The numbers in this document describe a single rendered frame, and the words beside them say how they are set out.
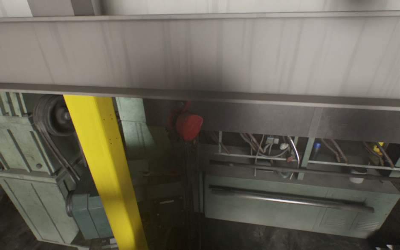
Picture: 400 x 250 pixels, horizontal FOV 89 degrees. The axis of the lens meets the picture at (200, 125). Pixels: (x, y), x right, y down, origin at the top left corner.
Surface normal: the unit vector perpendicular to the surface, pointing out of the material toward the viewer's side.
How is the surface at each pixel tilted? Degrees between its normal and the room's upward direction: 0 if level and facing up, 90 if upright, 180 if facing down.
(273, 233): 0
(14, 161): 90
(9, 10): 90
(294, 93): 90
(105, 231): 90
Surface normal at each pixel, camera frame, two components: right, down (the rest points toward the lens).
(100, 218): 0.18, 0.48
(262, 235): -0.02, -0.88
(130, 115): -0.17, 0.48
